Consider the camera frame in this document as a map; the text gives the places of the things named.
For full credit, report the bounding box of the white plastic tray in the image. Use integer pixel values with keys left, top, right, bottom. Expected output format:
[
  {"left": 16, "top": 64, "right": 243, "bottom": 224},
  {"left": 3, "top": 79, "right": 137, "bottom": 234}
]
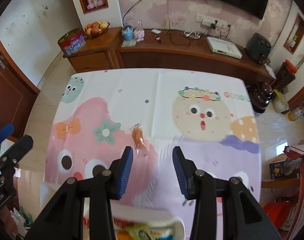
[{"left": 39, "top": 183, "right": 186, "bottom": 240}]

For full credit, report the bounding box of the red pouch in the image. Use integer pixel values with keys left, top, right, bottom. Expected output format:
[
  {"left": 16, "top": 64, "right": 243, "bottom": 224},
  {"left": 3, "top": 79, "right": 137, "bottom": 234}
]
[{"left": 283, "top": 145, "right": 304, "bottom": 159}]

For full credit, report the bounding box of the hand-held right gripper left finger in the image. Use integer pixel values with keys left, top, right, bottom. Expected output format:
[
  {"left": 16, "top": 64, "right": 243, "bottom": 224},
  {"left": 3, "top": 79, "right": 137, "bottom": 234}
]
[{"left": 24, "top": 146, "right": 134, "bottom": 240}]

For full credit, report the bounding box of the colourful round tin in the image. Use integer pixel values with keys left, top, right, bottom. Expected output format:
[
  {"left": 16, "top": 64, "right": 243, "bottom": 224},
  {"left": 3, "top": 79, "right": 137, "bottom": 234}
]
[{"left": 57, "top": 29, "right": 87, "bottom": 56}]

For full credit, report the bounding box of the white jug with yellow lid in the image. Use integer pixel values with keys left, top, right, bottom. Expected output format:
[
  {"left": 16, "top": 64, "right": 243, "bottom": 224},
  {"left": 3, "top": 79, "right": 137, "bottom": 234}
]
[{"left": 271, "top": 89, "right": 290, "bottom": 114}]

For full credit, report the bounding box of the bowl of fruit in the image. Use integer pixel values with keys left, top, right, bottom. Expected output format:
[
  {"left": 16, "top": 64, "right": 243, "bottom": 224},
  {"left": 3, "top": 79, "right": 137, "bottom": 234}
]
[{"left": 84, "top": 21, "right": 110, "bottom": 39}]

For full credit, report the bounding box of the wooden television cabinet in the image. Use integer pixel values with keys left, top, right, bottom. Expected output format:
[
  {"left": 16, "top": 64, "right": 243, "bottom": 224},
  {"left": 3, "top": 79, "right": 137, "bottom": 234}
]
[{"left": 63, "top": 27, "right": 276, "bottom": 85}]

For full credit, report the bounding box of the tall wall niche with bottle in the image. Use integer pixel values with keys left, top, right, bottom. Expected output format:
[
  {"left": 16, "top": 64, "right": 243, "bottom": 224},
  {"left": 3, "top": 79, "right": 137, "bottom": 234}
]
[{"left": 283, "top": 13, "right": 304, "bottom": 54}]

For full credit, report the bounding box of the blue snow globe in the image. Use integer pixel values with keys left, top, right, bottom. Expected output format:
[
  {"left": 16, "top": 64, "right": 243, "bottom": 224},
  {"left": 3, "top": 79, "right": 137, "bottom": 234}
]
[{"left": 121, "top": 25, "right": 134, "bottom": 41}]

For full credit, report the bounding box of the dark jar with red lid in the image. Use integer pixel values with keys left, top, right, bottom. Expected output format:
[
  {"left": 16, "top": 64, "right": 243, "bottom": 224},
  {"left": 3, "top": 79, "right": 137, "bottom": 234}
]
[{"left": 274, "top": 59, "right": 297, "bottom": 93}]

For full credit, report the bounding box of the small orange snack packet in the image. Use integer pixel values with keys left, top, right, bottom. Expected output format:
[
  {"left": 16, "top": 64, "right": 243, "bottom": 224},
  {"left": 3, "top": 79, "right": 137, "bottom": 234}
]
[{"left": 130, "top": 123, "right": 150, "bottom": 155}]

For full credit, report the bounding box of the blue white candy packet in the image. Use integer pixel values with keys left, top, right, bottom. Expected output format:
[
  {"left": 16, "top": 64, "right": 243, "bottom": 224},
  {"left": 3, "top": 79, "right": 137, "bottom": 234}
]
[{"left": 149, "top": 227, "right": 175, "bottom": 238}]

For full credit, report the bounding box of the blue yellow box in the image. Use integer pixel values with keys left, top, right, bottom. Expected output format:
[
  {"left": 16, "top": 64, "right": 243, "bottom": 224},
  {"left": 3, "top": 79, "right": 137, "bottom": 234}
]
[{"left": 269, "top": 160, "right": 300, "bottom": 180}]

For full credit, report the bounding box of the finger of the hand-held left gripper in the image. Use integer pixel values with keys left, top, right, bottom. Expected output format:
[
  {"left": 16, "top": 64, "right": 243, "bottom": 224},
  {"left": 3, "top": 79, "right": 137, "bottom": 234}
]
[
  {"left": 0, "top": 134, "right": 34, "bottom": 165},
  {"left": 0, "top": 124, "right": 15, "bottom": 148}
]

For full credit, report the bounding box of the white set-top box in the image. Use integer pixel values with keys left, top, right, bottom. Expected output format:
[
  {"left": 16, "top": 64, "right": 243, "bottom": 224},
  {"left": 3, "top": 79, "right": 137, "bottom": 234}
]
[{"left": 206, "top": 36, "right": 243, "bottom": 59}]

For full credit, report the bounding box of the white charger cable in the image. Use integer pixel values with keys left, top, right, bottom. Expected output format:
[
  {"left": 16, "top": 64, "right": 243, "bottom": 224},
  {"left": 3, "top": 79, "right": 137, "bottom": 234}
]
[{"left": 183, "top": 31, "right": 201, "bottom": 40}]

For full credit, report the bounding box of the white wall socket strip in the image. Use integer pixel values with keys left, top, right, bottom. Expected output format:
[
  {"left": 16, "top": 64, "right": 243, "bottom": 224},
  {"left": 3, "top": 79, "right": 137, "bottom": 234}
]
[{"left": 196, "top": 13, "right": 231, "bottom": 29}]

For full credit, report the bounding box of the red plastic basin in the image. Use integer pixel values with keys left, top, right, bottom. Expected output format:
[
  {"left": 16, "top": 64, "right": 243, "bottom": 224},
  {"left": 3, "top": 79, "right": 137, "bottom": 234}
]
[{"left": 263, "top": 200, "right": 299, "bottom": 227}]

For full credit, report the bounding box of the green snack packet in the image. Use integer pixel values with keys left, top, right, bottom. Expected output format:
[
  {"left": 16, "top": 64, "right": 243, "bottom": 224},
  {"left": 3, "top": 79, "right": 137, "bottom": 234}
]
[{"left": 126, "top": 224, "right": 152, "bottom": 240}]

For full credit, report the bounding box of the dark green air fryer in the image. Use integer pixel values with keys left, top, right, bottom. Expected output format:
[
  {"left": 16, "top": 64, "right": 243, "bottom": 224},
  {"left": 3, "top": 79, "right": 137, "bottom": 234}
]
[{"left": 246, "top": 32, "right": 271, "bottom": 64}]

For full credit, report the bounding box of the low wooden stool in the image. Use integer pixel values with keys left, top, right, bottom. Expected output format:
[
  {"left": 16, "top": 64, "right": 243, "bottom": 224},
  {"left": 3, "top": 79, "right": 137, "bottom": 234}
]
[{"left": 261, "top": 176, "right": 301, "bottom": 189}]

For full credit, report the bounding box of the printed cartoon tablecloth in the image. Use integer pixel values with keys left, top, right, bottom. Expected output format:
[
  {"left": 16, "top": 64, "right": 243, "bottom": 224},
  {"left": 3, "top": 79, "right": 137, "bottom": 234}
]
[{"left": 43, "top": 68, "right": 262, "bottom": 240}]

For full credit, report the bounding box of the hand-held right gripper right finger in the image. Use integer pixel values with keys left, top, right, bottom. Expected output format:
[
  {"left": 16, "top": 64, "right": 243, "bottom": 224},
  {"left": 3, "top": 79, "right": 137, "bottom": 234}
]
[{"left": 172, "top": 146, "right": 282, "bottom": 240}]

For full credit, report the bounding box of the black television cable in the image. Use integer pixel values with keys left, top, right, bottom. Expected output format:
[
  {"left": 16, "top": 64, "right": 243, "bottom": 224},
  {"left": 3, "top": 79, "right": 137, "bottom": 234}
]
[{"left": 122, "top": 0, "right": 152, "bottom": 28}]

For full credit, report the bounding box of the pink toy figure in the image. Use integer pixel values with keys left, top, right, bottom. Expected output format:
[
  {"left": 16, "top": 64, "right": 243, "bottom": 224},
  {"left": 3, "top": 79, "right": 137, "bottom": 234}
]
[{"left": 134, "top": 21, "right": 145, "bottom": 42}]

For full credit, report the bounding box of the brown wooden door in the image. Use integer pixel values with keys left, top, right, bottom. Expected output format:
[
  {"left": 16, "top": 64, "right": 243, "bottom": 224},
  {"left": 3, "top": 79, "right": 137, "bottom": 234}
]
[{"left": 0, "top": 29, "right": 40, "bottom": 143}]

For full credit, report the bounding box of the dark ceramic stew pot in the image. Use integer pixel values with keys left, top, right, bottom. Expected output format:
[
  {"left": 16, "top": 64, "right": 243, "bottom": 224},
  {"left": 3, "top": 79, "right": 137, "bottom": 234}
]
[{"left": 247, "top": 81, "right": 274, "bottom": 114}]

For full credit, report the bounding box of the black cable on cabinet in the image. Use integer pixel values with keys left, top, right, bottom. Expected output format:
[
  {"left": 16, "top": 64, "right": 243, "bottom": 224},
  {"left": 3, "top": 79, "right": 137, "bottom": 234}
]
[{"left": 166, "top": 29, "right": 210, "bottom": 47}]

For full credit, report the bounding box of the yellow oil bottle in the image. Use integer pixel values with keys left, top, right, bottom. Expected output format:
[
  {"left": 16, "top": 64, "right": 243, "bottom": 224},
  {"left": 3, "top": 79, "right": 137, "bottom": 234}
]
[{"left": 288, "top": 106, "right": 304, "bottom": 122}]

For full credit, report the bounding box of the person's left hand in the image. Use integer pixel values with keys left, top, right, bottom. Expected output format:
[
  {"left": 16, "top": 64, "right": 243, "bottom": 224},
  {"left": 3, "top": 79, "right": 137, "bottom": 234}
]
[{"left": 0, "top": 206, "right": 19, "bottom": 234}]

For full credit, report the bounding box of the mop handle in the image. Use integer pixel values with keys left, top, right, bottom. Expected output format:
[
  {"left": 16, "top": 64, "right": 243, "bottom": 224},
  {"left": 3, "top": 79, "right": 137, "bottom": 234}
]
[{"left": 293, "top": 47, "right": 304, "bottom": 73}]

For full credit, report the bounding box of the white paper sheet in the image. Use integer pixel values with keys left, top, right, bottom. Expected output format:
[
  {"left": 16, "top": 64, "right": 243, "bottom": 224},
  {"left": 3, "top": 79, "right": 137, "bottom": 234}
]
[{"left": 263, "top": 63, "right": 277, "bottom": 79}]

